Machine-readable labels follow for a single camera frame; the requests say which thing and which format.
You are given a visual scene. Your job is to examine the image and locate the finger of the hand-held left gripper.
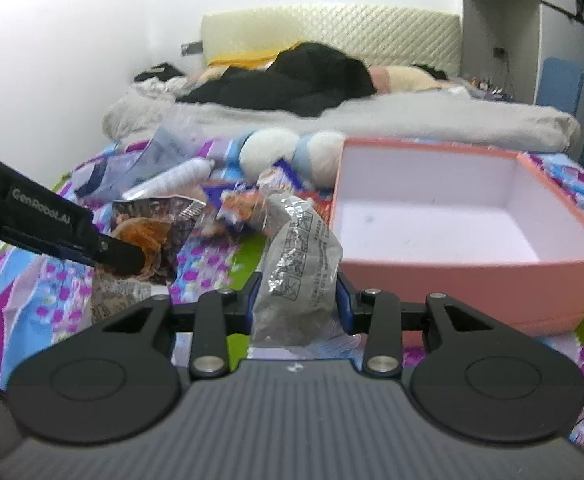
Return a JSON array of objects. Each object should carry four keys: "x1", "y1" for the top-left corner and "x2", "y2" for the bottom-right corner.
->
[{"x1": 92, "y1": 232, "x2": 146, "y2": 276}]

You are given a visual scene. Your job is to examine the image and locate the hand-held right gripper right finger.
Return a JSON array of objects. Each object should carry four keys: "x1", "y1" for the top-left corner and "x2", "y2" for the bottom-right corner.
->
[{"x1": 338, "y1": 272, "x2": 495, "y2": 376}]

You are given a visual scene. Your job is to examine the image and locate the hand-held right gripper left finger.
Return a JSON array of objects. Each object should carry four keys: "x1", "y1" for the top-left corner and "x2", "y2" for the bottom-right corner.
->
[{"x1": 103, "y1": 272, "x2": 263, "y2": 378}]

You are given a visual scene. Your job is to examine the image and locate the dark brown snack packet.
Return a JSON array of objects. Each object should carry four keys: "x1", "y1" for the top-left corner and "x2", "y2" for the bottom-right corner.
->
[{"x1": 92, "y1": 197, "x2": 209, "y2": 287}]

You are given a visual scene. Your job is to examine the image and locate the silver foil snack packet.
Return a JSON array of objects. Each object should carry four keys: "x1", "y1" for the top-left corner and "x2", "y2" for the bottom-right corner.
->
[{"x1": 251, "y1": 194, "x2": 345, "y2": 350}]

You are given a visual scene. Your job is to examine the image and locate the pink cardboard box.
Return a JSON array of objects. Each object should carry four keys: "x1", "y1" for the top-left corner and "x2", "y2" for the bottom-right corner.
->
[{"x1": 329, "y1": 137, "x2": 584, "y2": 347}]

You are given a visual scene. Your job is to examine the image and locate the purple grey foil bag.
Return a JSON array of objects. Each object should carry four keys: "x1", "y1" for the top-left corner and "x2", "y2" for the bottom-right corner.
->
[{"x1": 74, "y1": 152, "x2": 153, "y2": 199}]

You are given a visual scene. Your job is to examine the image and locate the red and white snack packet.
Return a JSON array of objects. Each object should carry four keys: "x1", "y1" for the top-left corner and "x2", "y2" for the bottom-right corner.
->
[{"x1": 218, "y1": 189, "x2": 269, "y2": 234}]

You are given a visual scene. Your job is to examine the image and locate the white cylindrical bottle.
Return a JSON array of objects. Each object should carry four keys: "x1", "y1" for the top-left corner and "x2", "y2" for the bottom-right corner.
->
[{"x1": 122, "y1": 157, "x2": 216, "y2": 202}]

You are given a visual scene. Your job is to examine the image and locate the dark blue snack packet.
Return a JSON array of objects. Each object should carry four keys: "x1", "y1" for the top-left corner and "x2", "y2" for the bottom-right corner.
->
[{"x1": 259, "y1": 157, "x2": 306, "y2": 191}]

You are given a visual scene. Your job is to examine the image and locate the white and blue plush toy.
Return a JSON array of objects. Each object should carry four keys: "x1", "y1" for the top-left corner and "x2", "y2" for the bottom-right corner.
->
[{"x1": 238, "y1": 129, "x2": 347, "y2": 187}]

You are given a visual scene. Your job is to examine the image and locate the crumpled clothes heap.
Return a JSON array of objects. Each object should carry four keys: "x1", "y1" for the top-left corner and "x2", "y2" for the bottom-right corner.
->
[{"x1": 133, "y1": 62, "x2": 189, "y2": 84}]

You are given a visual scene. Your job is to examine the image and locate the grey blanket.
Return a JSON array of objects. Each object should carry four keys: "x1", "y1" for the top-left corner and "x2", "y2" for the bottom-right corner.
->
[{"x1": 102, "y1": 91, "x2": 583, "y2": 155}]

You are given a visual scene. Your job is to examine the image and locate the black clothing pile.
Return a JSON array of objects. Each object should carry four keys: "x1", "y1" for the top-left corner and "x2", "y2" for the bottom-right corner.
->
[{"x1": 176, "y1": 42, "x2": 379, "y2": 117}]

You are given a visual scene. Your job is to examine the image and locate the pink and cream pillow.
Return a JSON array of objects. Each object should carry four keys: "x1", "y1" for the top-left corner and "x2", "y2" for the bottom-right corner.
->
[{"x1": 367, "y1": 64, "x2": 440, "y2": 94}]

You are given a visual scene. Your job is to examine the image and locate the yellow cloth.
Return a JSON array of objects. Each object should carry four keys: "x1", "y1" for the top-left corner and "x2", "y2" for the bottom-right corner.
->
[{"x1": 207, "y1": 41, "x2": 303, "y2": 69}]

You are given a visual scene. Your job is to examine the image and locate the dark fluffy item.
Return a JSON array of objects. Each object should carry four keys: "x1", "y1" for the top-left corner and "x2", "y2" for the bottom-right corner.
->
[{"x1": 412, "y1": 63, "x2": 449, "y2": 82}]

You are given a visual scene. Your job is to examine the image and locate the row of small bottles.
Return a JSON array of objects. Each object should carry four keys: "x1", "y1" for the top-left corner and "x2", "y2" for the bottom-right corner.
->
[{"x1": 468, "y1": 74, "x2": 511, "y2": 99}]

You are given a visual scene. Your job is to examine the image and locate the cream quilted headboard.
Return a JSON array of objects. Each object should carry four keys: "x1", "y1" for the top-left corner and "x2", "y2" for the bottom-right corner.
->
[{"x1": 200, "y1": 4, "x2": 461, "y2": 67}]

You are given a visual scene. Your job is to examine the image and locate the blue foam pad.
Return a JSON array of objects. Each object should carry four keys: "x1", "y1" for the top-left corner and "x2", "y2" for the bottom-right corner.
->
[{"x1": 536, "y1": 57, "x2": 584, "y2": 117}]

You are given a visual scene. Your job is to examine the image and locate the white wardrobe cabinet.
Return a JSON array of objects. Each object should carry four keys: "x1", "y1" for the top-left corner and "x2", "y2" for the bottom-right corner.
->
[{"x1": 462, "y1": 0, "x2": 584, "y2": 111}]

